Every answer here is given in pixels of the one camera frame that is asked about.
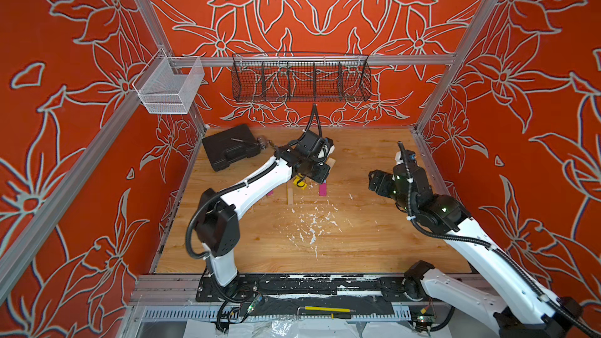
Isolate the black corrugated cable conduit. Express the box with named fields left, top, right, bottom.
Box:
left=397, top=140, right=601, bottom=338

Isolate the black plastic tool case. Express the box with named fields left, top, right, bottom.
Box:
left=202, top=124, right=261, bottom=172

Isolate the metal ball valve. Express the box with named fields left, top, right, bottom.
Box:
left=257, top=136, right=270, bottom=150

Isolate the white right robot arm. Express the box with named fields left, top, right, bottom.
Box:
left=369, top=160, right=588, bottom=337

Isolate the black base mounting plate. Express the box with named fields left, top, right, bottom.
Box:
left=225, top=273, right=435, bottom=303

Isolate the natural wooden block angled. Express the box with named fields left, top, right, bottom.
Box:
left=286, top=186, right=294, bottom=206

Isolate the white wire basket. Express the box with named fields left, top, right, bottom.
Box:
left=133, top=48, right=205, bottom=114

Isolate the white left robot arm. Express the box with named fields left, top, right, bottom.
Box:
left=184, top=130, right=335, bottom=287

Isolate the yellow block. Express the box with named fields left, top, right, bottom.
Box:
left=294, top=177, right=308, bottom=190

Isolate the black wire basket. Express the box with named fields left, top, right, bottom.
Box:
left=231, top=52, right=372, bottom=103

